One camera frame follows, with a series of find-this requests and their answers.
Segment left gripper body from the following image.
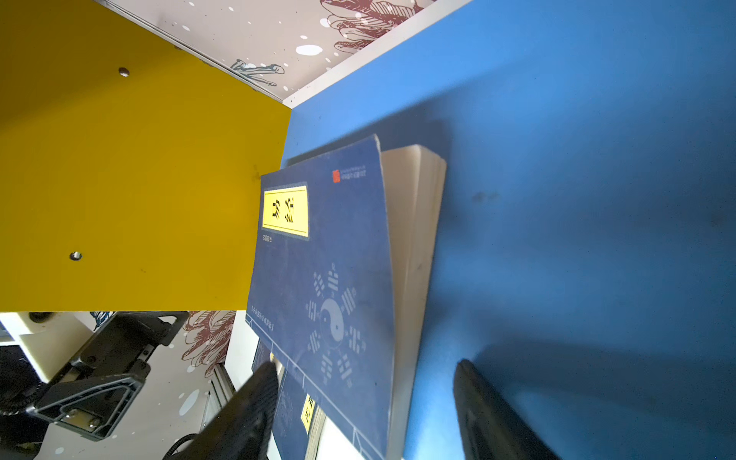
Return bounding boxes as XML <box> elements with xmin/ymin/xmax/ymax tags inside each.
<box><xmin>27</xmin><ymin>312</ymin><xmax>189</xmax><ymax>442</ymax></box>

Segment blue book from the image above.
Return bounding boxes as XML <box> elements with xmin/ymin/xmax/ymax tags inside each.
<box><xmin>245</xmin><ymin>136</ymin><xmax>447</xmax><ymax>459</ymax></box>
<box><xmin>251</xmin><ymin>340</ymin><xmax>326</xmax><ymax>460</ymax></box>

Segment yellow pink blue bookshelf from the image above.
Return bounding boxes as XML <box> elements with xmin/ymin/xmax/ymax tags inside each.
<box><xmin>1</xmin><ymin>1</ymin><xmax>735</xmax><ymax>459</ymax></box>

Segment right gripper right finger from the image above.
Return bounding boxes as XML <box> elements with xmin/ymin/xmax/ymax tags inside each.
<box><xmin>453</xmin><ymin>360</ymin><xmax>558</xmax><ymax>460</ymax></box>

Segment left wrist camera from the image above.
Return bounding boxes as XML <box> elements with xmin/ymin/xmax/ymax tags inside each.
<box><xmin>1</xmin><ymin>312</ymin><xmax>93</xmax><ymax>383</ymax></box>

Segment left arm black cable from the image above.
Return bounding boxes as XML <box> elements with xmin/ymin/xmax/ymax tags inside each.
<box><xmin>0</xmin><ymin>344</ymin><xmax>53</xmax><ymax>460</ymax></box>

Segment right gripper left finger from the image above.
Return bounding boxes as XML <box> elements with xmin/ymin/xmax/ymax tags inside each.
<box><xmin>166</xmin><ymin>361</ymin><xmax>279</xmax><ymax>459</ymax></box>

